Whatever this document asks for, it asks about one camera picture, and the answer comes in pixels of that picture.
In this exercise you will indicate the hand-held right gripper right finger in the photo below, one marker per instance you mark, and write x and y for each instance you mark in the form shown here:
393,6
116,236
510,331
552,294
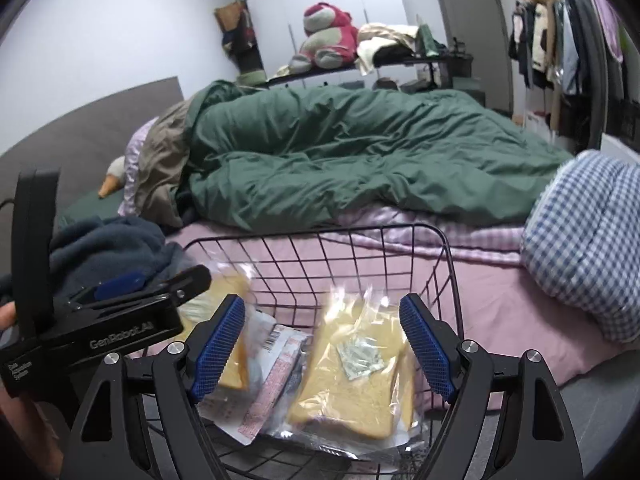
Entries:
427,345

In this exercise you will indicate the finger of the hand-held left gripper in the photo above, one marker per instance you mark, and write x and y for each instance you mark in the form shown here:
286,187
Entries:
180,282
120,284

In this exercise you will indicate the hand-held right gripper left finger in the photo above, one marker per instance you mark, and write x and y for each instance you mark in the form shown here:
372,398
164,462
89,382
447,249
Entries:
220,350

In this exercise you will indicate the bread slice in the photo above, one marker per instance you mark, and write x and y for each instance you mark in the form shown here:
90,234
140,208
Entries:
350,400
232,377

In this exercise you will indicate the white barcode snack packet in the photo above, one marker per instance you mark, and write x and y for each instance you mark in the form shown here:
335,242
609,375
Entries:
270,390

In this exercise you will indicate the person's left forearm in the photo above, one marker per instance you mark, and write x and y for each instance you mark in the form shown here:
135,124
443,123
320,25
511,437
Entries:
20,430

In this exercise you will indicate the person's left hand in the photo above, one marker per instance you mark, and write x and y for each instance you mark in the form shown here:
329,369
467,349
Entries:
6,317

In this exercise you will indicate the dark blue fleece blanket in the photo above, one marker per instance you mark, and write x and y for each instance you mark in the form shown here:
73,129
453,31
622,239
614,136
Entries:
115,245

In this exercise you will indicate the dark green sheet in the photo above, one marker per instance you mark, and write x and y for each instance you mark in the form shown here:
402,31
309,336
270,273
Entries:
85,212

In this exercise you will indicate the pink bedsheet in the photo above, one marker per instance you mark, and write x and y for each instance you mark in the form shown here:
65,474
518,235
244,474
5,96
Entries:
490,285

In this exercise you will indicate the white goose plush toy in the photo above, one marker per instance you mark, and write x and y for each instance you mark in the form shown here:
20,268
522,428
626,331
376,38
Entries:
112,172

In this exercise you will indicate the olive brown blanket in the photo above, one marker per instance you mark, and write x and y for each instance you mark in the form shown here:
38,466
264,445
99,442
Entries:
162,170

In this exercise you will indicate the pink plaid pillow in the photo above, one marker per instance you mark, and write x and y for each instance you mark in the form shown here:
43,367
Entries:
134,160

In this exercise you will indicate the grey headboard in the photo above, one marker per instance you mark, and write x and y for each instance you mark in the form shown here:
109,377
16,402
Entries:
75,130

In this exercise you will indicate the blue checked pillow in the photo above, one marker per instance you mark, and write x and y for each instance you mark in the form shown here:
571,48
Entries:
590,240

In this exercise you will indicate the green duvet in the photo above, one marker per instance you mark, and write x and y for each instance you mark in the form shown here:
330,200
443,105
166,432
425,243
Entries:
350,160

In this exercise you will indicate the hanging bags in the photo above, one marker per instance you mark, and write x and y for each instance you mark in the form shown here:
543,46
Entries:
240,35

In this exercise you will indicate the white wardrobe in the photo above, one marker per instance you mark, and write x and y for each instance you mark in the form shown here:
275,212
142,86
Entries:
280,25

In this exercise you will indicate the black overbed table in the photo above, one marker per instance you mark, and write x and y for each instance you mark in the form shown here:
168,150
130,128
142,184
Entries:
400,62

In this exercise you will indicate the pink bear plush toy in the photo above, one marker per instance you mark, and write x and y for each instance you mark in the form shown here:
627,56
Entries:
327,35

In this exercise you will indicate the black plastic crate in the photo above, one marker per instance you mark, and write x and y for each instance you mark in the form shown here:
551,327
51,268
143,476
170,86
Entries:
622,115

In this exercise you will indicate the green paper bag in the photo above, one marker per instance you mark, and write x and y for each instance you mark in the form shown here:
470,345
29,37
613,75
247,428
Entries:
427,40

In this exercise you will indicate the cream clothing pile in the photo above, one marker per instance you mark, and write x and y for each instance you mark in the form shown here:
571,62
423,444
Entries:
385,37

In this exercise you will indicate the grey door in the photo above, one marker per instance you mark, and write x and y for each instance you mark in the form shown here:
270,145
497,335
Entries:
470,35

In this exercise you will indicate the row of hanging clothes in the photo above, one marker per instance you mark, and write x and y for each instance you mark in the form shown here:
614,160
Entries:
560,50

